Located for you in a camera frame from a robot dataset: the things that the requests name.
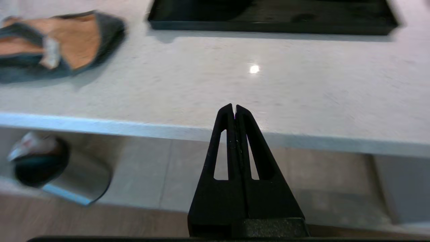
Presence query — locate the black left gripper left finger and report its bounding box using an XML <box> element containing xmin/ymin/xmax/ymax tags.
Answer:
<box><xmin>187</xmin><ymin>104</ymin><xmax>248</xmax><ymax>237</ymax></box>

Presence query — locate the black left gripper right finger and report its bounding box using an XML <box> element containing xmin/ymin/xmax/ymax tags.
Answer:
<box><xmin>235</xmin><ymin>105</ymin><xmax>309</xmax><ymax>237</ymax></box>

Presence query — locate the silver trash bin black liner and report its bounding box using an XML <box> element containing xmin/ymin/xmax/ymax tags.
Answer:
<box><xmin>7</xmin><ymin>132</ymin><xmax>113</xmax><ymax>206</ymax></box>

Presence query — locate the black serving tray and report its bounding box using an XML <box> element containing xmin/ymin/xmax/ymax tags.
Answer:
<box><xmin>147</xmin><ymin>0</ymin><xmax>399</xmax><ymax>36</ymax></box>

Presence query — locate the brown and black cloth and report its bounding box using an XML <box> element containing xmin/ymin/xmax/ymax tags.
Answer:
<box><xmin>0</xmin><ymin>10</ymin><xmax>126</xmax><ymax>83</ymax></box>

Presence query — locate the white table support frame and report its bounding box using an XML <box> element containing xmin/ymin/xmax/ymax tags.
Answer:
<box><xmin>370</xmin><ymin>153</ymin><xmax>430</xmax><ymax>229</ymax></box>

